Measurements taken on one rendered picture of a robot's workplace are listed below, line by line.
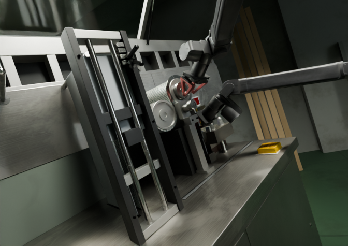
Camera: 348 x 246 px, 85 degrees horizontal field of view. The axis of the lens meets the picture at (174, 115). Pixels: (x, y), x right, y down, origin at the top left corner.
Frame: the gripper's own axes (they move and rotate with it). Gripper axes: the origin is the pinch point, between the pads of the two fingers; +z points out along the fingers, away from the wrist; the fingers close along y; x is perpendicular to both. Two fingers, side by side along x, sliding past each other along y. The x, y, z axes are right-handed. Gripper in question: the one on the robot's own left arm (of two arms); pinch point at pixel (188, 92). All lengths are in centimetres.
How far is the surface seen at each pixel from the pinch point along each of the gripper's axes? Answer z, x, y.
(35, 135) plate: 27, 26, -50
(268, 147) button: 4.1, -36.3, 11.9
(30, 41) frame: 3, 55, -40
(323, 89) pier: 21, -38, 242
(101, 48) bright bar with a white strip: -11.8, 17.4, -30.7
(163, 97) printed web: 5.5, 6.7, -6.9
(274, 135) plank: 82, -32, 179
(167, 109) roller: 6.1, 0.2, -10.3
